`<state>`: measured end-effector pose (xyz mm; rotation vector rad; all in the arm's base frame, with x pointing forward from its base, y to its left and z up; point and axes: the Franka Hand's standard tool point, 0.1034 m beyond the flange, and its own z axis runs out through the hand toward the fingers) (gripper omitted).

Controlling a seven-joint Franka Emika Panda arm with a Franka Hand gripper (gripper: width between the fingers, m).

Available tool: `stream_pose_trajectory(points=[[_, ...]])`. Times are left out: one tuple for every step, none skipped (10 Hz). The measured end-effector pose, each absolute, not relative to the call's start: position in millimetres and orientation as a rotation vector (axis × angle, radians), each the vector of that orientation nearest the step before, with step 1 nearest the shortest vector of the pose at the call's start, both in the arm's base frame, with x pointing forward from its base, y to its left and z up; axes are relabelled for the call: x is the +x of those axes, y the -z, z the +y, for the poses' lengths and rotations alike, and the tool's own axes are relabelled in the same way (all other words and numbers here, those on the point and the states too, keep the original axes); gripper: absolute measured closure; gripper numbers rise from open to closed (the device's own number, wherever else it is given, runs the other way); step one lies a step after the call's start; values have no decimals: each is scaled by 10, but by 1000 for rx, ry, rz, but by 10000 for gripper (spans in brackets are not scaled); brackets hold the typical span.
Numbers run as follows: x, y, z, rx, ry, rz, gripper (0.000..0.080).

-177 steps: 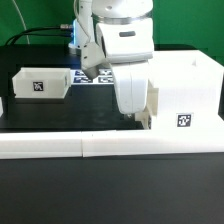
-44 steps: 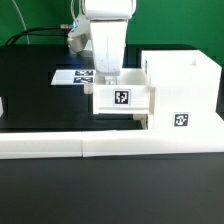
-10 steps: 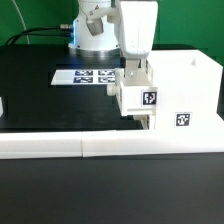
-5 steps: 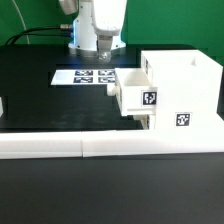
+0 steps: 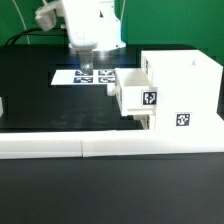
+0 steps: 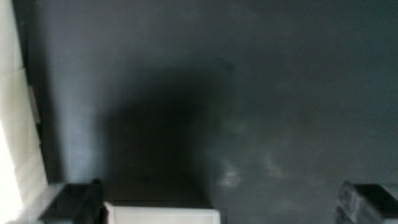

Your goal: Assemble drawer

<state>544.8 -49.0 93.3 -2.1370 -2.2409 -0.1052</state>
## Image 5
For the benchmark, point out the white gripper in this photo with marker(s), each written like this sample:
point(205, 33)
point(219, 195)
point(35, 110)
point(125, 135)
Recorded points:
point(82, 18)

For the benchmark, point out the white drawer tray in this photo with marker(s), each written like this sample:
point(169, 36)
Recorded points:
point(134, 92)
point(147, 121)

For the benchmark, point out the white front drawer tray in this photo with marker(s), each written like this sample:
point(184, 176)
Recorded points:
point(147, 121)

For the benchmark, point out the white drawer cabinet box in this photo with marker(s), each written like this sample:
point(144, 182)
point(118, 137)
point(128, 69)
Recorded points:
point(188, 85)

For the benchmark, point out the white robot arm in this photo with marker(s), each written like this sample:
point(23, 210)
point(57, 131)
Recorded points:
point(110, 25)

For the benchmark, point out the white marker sheet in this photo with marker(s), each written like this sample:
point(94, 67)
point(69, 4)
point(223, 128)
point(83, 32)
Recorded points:
point(76, 77)

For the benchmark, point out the white L-shaped foam barrier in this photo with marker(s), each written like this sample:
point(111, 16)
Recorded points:
point(109, 143)

